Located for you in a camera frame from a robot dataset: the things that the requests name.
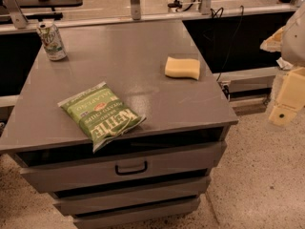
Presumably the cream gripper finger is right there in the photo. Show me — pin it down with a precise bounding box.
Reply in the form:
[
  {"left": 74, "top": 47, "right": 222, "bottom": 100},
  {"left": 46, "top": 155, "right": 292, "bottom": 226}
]
[
  {"left": 269, "top": 67, "right": 305, "bottom": 127},
  {"left": 260, "top": 27, "right": 284, "bottom": 52}
]

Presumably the yellow sponge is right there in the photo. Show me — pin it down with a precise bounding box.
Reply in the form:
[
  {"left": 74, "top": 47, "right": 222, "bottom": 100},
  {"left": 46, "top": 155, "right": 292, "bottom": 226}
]
[{"left": 165, "top": 57, "right": 200, "bottom": 80}]

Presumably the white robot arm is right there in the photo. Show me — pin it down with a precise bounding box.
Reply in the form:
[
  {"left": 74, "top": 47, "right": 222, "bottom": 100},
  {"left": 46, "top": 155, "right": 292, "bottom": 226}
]
[{"left": 260, "top": 4, "right": 305, "bottom": 126}]

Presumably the green white 7up can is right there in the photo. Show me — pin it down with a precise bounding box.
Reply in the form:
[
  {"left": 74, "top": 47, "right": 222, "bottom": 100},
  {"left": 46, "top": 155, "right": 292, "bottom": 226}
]
[{"left": 36, "top": 22, "right": 67, "bottom": 61}]

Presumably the grey drawer cabinet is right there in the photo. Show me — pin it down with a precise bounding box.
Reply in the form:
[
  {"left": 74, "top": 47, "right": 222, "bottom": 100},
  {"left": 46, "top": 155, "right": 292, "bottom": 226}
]
[{"left": 1, "top": 21, "right": 237, "bottom": 229}]

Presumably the green kettle chips bag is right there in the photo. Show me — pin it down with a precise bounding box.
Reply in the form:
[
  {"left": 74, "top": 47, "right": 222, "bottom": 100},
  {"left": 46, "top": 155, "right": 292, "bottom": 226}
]
[{"left": 58, "top": 82, "right": 146, "bottom": 153}]

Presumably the black cable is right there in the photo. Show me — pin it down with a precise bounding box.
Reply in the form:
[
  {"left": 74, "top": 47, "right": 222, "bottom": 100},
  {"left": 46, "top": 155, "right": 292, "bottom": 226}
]
[{"left": 209, "top": 5, "right": 245, "bottom": 82}]

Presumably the metal frame rail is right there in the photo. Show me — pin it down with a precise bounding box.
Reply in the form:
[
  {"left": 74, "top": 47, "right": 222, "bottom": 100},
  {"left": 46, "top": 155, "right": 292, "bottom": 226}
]
[{"left": 0, "top": 0, "right": 304, "bottom": 34}]

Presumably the black drawer handle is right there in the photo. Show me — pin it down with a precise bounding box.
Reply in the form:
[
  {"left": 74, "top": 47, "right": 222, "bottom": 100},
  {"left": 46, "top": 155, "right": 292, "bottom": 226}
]
[{"left": 114, "top": 161, "right": 148, "bottom": 176}]

